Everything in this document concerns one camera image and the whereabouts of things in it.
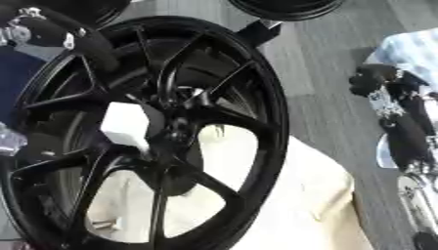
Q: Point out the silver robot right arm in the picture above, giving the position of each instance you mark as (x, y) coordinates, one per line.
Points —
(419, 198)

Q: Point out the black round wheel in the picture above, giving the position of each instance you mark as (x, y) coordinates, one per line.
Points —
(288, 9)

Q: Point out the black spoked wheel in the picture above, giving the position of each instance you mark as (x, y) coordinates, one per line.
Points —
(259, 97)

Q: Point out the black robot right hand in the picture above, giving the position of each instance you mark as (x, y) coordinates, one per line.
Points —
(408, 140)

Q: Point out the black wheel stand bracket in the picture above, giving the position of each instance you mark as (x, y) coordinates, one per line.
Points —
(259, 32)

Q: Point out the person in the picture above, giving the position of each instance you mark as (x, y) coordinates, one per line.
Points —
(413, 52)

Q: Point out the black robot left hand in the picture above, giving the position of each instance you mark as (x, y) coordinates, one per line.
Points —
(51, 28)

